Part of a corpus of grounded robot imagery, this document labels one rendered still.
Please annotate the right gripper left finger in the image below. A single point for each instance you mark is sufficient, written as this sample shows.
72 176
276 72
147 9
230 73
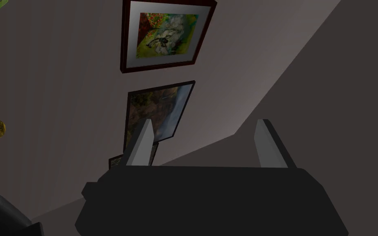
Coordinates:
140 146

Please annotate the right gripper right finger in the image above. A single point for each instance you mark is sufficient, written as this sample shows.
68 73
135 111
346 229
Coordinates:
269 147

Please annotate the small dark framed picture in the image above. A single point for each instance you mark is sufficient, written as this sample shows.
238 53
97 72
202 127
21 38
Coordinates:
117 161

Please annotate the black framed brown landscape picture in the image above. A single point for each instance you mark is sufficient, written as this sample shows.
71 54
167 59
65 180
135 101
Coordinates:
158 109

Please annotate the dark red framed colourful picture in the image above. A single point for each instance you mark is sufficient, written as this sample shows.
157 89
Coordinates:
166 35

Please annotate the black armchair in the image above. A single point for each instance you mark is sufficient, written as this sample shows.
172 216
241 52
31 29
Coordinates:
3 216

